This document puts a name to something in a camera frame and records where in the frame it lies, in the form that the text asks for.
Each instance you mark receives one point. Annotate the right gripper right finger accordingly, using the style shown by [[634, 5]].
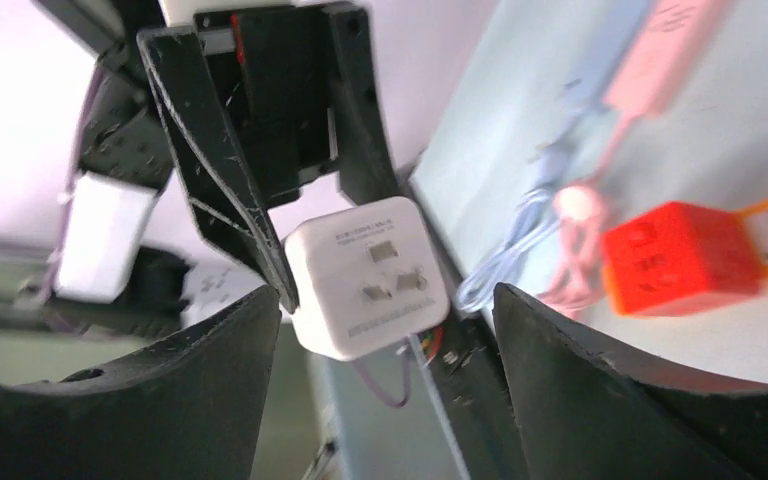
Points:
[[589, 406]]

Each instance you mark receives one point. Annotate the red cube socket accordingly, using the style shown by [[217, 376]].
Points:
[[679, 259]]

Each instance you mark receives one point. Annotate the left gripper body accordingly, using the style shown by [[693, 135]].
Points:
[[271, 70]]

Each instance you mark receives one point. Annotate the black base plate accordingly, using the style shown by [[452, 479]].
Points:
[[469, 432]]

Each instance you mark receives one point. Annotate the light blue long power strip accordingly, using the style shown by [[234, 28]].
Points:
[[604, 53]]

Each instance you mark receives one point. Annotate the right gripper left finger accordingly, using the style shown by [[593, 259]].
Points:
[[188, 406]]

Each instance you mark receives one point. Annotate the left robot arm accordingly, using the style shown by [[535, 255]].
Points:
[[100, 273]]

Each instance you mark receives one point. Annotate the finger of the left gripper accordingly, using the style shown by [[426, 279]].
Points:
[[366, 172], [229, 210]]

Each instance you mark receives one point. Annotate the white cube socket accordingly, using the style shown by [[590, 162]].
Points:
[[366, 278]]

